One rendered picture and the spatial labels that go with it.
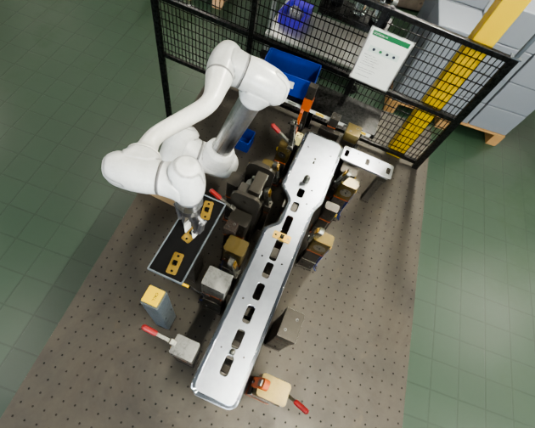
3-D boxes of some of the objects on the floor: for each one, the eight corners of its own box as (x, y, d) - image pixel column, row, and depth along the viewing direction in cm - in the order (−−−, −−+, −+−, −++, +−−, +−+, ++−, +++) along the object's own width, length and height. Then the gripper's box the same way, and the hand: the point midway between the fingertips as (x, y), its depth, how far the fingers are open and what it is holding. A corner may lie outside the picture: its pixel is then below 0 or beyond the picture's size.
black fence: (373, 223, 286) (526, 71, 150) (161, 131, 294) (124, -93, 158) (377, 211, 292) (526, 53, 157) (169, 120, 301) (141, -104, 165)
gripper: (162, 195, 110) (169, 227, 131) (200, 225, 107) (200, 252, 128) (178, 181, 113) (183, 213, 134) (216, 209, 111) (214, 238, 132)
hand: (191, 228), depth 128 cm, fingers open, 3 cm apart
